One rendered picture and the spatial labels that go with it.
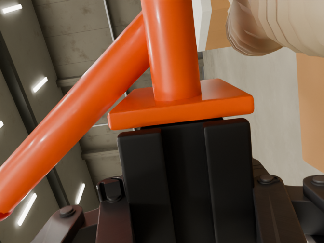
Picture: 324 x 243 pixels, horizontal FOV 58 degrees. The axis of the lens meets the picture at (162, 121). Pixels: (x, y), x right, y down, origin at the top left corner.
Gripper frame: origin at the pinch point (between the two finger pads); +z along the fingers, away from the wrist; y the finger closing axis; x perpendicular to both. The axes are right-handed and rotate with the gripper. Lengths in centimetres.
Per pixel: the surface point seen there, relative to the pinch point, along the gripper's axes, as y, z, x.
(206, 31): 23, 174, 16
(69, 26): -387, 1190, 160
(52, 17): -439, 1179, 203
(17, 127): -502, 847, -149
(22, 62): -502, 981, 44
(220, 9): 29, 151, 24
